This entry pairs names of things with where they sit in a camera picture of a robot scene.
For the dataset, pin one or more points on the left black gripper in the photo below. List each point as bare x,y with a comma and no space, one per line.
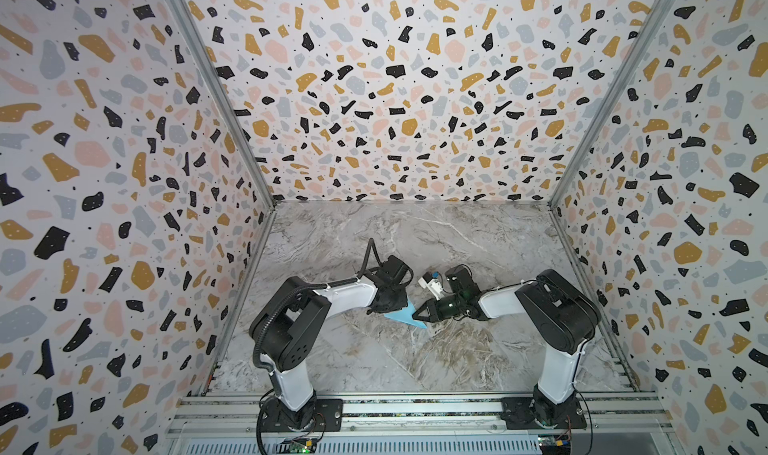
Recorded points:
400,300

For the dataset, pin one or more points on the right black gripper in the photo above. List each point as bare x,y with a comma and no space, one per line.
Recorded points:
439,305

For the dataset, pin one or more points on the light blue paper sheet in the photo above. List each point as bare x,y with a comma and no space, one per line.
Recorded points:
405,315

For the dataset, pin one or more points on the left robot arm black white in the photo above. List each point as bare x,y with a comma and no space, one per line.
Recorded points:
286,329

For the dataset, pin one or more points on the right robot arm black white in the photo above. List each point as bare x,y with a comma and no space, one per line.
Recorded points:
564,317

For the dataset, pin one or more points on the left green circuit board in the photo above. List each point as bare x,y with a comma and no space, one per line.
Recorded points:
297,446

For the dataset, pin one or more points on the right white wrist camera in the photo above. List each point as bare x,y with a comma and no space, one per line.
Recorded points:
432,281

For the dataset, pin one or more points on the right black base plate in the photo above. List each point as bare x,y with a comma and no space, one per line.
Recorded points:
529,413

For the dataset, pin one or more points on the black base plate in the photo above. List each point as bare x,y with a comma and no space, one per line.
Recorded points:
529,413
323,415

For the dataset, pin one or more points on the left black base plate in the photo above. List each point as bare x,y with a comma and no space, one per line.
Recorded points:
323,415

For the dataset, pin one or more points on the right circuit board with wires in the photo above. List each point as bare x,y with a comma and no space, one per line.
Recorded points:
555,445

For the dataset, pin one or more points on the aluminium front rail frame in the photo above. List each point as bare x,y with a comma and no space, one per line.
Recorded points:
424,423

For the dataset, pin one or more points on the left aluminium corner post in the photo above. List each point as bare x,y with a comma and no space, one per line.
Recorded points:
188,29

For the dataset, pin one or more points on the aluminium corner post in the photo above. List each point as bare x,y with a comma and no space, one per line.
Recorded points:
188,29
623,77

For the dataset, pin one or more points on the right aluminium corner post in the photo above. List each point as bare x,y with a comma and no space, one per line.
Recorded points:
623,77

